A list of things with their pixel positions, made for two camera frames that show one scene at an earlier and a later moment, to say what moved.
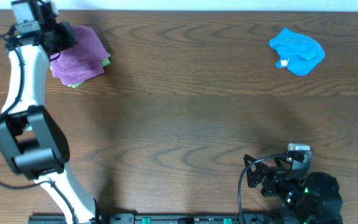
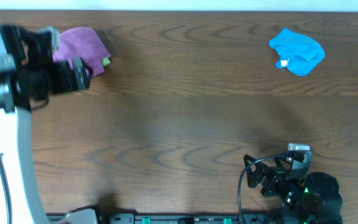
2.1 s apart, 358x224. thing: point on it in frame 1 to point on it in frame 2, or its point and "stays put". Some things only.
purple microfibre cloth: (81, 61) stays put
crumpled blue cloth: (299, 53) stays put
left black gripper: (66, 34) to (81, 73)
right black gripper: (274, 177) stays put
